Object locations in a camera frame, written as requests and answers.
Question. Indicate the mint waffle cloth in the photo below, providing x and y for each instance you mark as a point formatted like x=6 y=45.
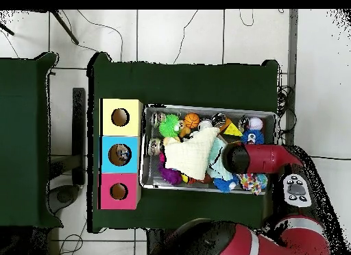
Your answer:
x=218 y=167

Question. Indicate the crushed clear bottle blue label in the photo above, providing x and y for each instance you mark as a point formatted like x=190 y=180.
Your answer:
x=122 y=153

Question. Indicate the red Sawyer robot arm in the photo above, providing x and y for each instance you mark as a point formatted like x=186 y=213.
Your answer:
x=268 y=159

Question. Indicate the shallow mesh bin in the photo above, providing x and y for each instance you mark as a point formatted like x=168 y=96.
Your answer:
x=153 y=181

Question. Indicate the wooden box with three holes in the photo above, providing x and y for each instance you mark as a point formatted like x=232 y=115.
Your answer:
x=129 y=167

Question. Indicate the green spiky ball toy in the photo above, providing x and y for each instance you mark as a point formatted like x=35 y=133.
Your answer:
x=168 y=126

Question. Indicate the cream waffle cloth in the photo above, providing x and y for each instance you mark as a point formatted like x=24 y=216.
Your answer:
x=189 y=153

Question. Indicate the orange toy basketball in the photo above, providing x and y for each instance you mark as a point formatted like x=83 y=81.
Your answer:
x=192 y=120

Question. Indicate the purple spiky ball toy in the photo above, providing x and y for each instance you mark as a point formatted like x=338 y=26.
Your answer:
x=170 y=175

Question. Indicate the dark green tablecloth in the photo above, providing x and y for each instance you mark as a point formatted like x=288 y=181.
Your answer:
x=24 y=129
x=178 y=85

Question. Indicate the yellow cheese wedge toy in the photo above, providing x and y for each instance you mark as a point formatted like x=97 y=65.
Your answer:
x=233 y=131

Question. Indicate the small blue spiky ball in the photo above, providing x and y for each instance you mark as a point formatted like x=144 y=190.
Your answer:
x=223 y=183

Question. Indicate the blue spiky ball with eyes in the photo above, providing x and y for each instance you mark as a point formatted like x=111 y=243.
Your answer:
x=252 y=137

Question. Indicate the white toy baseball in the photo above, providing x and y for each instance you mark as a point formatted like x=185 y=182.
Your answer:
x=255 y=123

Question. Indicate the multicolour patterned fabric bow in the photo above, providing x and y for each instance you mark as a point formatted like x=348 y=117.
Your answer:
x=252 y=182

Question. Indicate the black upright panel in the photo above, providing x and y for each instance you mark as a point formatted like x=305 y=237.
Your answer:
x=79 y=123

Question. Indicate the grey rounded base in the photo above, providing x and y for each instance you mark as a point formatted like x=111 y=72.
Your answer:
x=64 y=197

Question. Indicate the long black tripod leg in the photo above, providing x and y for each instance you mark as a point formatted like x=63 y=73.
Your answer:
x=65 y=28

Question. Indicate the short black tripod leg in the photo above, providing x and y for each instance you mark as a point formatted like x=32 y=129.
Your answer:
x=6 y=28

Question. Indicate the grey floor rail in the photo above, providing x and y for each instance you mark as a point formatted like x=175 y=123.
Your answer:
x=293 y=46

